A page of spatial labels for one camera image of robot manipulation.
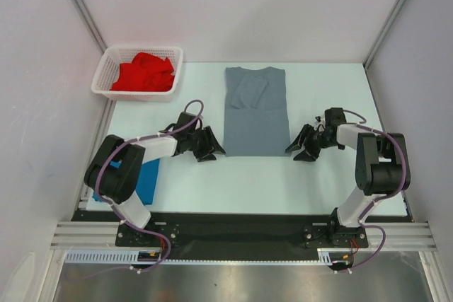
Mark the folded blue t shirt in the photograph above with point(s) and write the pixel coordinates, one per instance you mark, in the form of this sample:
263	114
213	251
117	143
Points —
145	185

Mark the left aluminium corner post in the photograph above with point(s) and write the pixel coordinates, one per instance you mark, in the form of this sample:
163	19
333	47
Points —
90	24

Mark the red t shirt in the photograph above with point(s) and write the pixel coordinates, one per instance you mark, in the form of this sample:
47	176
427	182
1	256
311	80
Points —
145	73

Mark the white plastic basket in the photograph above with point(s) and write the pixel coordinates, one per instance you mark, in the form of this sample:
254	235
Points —
107	72

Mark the white slotted cable duct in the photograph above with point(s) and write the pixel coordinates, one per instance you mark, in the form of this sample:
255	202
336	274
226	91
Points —
315	257

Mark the aluminium front rail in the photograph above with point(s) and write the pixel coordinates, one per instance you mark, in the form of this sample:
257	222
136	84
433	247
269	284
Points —
81	235

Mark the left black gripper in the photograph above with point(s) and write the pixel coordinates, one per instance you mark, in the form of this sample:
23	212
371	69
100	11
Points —
209	141

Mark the aluminium corner post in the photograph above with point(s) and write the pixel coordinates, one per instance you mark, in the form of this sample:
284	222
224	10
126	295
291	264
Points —
90	24
384	32

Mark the grey t shirt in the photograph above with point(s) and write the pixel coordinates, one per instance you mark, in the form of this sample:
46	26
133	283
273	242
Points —
256	122

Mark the right aluminium corner post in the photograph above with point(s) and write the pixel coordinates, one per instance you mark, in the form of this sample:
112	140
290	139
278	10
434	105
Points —
384	32

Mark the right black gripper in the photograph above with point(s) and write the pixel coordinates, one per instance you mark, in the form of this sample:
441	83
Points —
306	132

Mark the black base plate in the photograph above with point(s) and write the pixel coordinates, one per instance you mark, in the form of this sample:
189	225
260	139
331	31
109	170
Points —
252	236

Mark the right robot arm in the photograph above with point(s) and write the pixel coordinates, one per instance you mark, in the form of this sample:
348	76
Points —
381	172

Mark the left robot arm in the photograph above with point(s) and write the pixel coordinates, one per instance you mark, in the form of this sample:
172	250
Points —
114	172

